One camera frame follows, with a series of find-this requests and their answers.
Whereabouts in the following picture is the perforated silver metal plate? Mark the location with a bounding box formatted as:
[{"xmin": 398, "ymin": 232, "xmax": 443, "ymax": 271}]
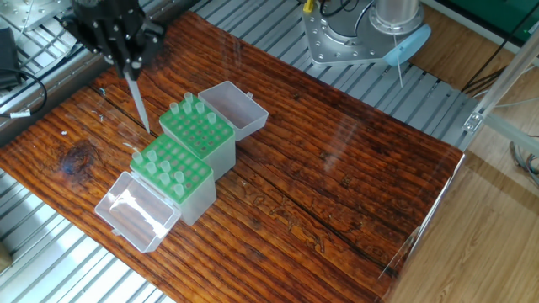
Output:
[{"xmin": 0, "ymin": 0, "xmax": 72, "ymax": 35}]

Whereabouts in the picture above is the small black device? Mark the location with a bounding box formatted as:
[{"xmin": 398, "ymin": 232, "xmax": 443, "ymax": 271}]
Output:
[{"xmin": 0, "ymin": 29, "xmax": 18, "ymax": 75}]

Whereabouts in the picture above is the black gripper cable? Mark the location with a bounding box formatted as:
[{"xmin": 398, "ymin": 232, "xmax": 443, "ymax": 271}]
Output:
[{"xmin": 0, "ymin": 66, "xmax": 51, "ymax": 117}]

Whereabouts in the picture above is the green rack clear tip box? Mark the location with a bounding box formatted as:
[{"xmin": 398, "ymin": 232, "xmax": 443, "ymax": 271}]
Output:
[
  {"xmin": 94, "ymin": 133, "xmax": 218, "ymax": 253},
  {"xmin": 158, "ymin": 80, "xmax": 270, "ymax": 175}
]

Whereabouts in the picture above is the aluminium frame post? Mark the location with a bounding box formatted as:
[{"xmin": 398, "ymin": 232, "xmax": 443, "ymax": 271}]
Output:
[{"xmin": 462, "ymin": 42, "xmax": 539, "ymax": 140}]

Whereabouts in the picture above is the glossy wooden table board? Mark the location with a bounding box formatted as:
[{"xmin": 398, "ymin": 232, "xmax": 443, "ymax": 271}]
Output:
[{"xmin": 0, "ymin": 17, "xmax": 467, "ymax": 303}]

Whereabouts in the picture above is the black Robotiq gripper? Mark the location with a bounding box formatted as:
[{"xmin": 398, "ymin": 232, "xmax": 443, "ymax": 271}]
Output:
[{"xmin": 66, "ymin": 0, "xmax": 168, "ymax": 78}]

